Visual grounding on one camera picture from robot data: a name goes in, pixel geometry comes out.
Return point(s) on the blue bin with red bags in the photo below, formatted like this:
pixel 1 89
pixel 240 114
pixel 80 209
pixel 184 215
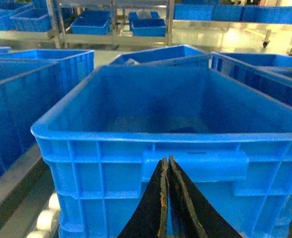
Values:
pixel 270 74

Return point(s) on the empty blue plastic bin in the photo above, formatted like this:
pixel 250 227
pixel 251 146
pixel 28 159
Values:
pixel 104 139

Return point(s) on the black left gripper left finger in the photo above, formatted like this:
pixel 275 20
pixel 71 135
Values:
pixel 149 220

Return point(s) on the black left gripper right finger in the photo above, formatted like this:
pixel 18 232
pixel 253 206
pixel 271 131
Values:
pixel 192 215

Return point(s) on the blue bin far left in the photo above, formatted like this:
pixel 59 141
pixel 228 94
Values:
pixel 31 82

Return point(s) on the blue bin behind target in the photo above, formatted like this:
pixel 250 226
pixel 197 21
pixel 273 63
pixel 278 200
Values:
pixel 181 55

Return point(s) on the rear steel shelf rack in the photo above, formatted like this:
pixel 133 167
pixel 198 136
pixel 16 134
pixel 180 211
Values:
pixel 132 22

